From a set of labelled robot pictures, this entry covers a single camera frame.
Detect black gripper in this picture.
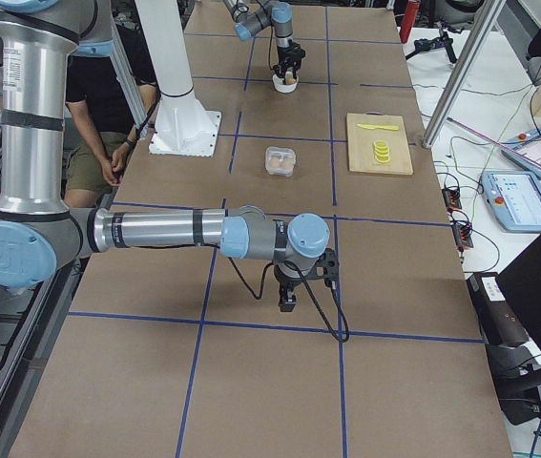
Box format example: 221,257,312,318
275,41,306,84
274,263,303,313

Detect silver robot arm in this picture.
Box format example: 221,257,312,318
0,1,337,311
223,0,305,87

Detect clear plastic egg box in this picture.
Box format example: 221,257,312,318
265,146,296,177

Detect white ceramic bowl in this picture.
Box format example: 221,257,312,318
272,71,298,94

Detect yellow plastic knife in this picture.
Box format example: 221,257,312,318
356,123,400,132

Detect wooden cutting board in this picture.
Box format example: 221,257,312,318
346,113,413,176

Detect red cylinder bottle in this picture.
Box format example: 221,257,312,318
400,0,420,34

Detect seated person in black shirt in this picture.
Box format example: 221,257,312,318
63,23,161,207

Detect black computer tower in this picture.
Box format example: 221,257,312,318
467,272,529,348

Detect blue teach pendant near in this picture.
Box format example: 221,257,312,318
481,170,541,233

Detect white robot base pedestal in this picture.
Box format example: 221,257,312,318
135,0,221,157

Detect aluminium frame post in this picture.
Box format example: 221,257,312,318
422,0,506,149

